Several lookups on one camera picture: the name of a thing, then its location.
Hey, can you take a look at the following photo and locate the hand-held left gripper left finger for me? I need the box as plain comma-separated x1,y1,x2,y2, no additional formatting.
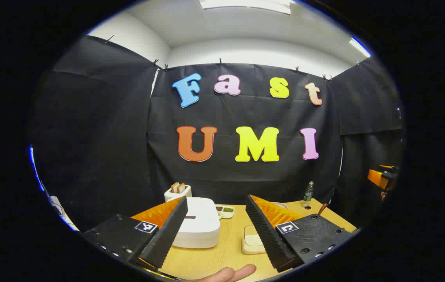
81,196,188,271

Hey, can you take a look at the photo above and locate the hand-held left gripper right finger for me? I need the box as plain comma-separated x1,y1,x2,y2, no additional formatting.
245,194,358,273

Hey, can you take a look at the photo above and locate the clear glass rice container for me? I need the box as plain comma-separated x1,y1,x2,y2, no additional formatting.
241,224,267,255

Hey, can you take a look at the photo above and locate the white rice cooker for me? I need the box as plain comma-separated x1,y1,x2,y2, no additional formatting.
169,197,221,249

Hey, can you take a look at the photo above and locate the white toaster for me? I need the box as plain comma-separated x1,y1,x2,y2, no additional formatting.
164,185,192,202

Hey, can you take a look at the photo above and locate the white divided condiment dish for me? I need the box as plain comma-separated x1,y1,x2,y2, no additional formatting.
214,204,235,219

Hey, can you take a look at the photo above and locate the green label plastic bottle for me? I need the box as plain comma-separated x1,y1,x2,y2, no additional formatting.
302,181,314,208

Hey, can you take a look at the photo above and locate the ceiling light panel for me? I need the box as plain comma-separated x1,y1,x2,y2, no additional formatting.
200,0,297,15
349,37,372,58

